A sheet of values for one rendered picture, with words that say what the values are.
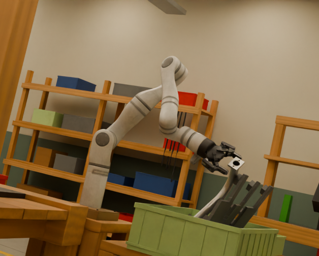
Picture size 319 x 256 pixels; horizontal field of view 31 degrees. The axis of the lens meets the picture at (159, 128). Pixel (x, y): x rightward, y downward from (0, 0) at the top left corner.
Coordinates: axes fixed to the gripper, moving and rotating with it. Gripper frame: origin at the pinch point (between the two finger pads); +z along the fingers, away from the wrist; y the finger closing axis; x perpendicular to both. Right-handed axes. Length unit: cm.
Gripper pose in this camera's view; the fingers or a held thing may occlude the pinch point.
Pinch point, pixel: (233, 165)
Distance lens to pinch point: 217.4
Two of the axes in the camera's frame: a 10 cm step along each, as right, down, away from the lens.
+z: 7.7, 4.9, -4.1
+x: -0.9, 7.2, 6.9
